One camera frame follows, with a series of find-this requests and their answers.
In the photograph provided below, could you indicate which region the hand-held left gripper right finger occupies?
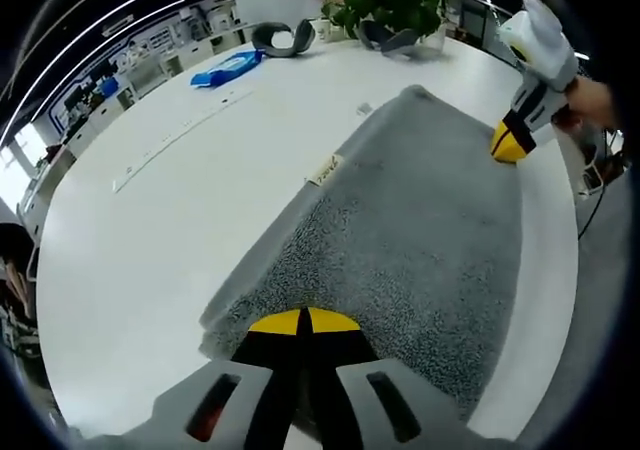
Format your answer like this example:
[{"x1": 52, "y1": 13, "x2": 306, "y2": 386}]
[{"x1": 305, "y1": 307, "x2": 494, "y2": 450}]

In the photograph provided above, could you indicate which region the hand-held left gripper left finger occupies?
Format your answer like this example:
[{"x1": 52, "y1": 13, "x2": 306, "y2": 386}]
[{"x1": 92, "y1": 307, "x2": 306, "y2": 450}]

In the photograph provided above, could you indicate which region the grey towel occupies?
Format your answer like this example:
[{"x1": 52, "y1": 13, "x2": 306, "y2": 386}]
[{"x1": 198, "y1": 83, "x2": 525, "y2": 424}]

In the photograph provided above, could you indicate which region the person's right hand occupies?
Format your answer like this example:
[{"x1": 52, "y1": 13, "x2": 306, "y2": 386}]
[{"x1": 556, "y1": 76, "x2": 618, "y2": 145}]

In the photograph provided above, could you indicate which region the white worn device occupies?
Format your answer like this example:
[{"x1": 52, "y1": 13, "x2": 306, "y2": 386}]
[{"x1": 578, "y1": 157, "x2": 609, "y2": 197}]

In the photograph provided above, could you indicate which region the dark display cabinet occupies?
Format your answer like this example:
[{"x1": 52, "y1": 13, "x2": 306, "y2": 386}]
[{"x1": 447, "y1": 0, "x2": 504, "y2": 54}]

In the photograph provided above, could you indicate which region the grey neck pillow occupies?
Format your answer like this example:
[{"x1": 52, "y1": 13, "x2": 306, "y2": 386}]
[
  {"x1": 251, "y1": 18, "x2": 317, "y2": 60},
  {"x1": 357, "y1": 19, "x2": 421, "y2": 59}
]

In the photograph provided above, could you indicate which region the potted green plant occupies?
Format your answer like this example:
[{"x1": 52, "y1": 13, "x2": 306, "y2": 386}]
[{"x1": 322, "y1": 0, "x2": 449, "y2": 56}]

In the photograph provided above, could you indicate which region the white table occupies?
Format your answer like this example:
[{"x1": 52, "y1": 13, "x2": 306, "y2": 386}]
[{"x1": 34, "y1": 34, "x2": 581, "y2": 444}]

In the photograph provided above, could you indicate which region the white mug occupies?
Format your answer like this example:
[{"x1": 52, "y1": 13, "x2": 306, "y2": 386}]
[{"x1": 315, "y1": 16, "x2": 346, "y2": 44}]

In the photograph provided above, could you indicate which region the long white strip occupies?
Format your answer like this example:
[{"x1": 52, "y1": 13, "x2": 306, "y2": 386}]
[{"x1": 112, "y1": 89, "x2": 257, "y2": 195}]

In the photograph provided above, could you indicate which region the blue wet wipes packet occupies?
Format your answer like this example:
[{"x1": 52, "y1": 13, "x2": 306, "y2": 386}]
[{"x1": 189, "y1": 49, "x2": 265, "y2": 90}]

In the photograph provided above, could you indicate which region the white cabinet row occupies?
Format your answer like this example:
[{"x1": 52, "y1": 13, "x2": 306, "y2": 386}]
[{"x1": 19, "y1": 17, "x2": 241, "y2": 221}]

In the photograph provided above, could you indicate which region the black cable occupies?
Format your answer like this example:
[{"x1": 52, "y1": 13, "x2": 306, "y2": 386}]
[{"x1": 577, "y1": 129, "x2": 627, "y2": 241}]

